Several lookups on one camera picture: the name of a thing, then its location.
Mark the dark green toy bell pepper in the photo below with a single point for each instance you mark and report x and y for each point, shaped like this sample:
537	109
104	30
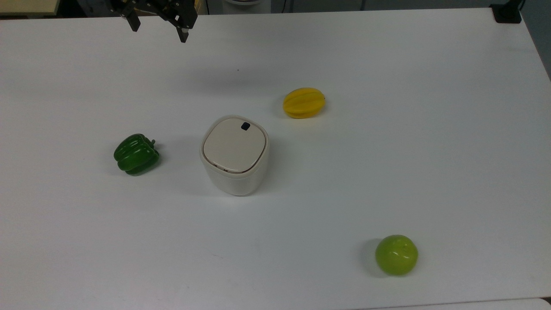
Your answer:
137	155

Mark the yellow toy starfruit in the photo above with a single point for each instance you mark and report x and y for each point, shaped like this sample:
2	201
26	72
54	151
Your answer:
304	103

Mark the cream garbage bin with lid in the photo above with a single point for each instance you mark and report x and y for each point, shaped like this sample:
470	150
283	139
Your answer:
234	150

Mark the tan wooden board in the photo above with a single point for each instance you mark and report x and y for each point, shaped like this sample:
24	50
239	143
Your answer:
28	6

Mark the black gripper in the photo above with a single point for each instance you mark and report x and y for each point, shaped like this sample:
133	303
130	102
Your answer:
153	6

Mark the light green toy apple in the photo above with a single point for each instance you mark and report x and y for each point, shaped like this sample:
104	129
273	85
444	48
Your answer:
396	255

